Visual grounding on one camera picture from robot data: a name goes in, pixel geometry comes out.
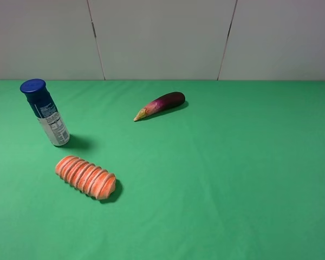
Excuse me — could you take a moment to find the blue capped spray can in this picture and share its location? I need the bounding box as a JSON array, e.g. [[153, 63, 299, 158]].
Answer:
[[19, 79, 70, 146]]

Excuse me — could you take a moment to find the purple eggplant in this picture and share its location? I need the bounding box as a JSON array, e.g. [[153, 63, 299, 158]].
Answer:
[[133, 92, 185, 121]]

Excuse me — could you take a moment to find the orange sliced bread loaf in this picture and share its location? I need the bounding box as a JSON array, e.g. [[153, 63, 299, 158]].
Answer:
[[55, 155, 116, 200]]

